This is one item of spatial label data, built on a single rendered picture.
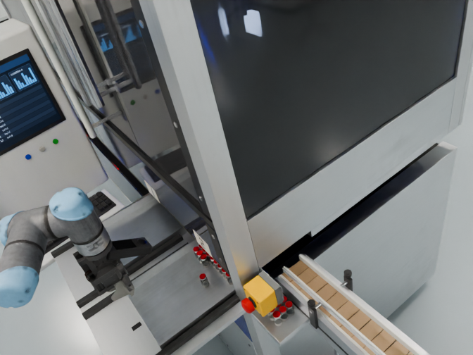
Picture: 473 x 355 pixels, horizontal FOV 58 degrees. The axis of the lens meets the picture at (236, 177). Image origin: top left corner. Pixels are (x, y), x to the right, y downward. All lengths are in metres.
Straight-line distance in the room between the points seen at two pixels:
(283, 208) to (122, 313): 0.62
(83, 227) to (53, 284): 2.02
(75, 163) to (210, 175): 1.13
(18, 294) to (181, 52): 0.52
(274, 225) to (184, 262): 0.43
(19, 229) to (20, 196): 0.98
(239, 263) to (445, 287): 1.49
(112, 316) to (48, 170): 0.76
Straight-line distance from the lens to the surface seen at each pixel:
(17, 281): 0.88
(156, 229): 1.61
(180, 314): 1.35
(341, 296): 1.24
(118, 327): 1.41
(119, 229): 1.68
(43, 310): 2.86
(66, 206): 0.93
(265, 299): 1.14
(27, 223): 0.98
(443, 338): 2.29
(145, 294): 1.44
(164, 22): 0.75
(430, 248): 2.12
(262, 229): 1.12
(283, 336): 1.25
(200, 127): 0.85
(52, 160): 1.92
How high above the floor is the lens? 1.97
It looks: 40 degrees down
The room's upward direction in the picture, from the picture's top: 14 degrees counter-clockwise
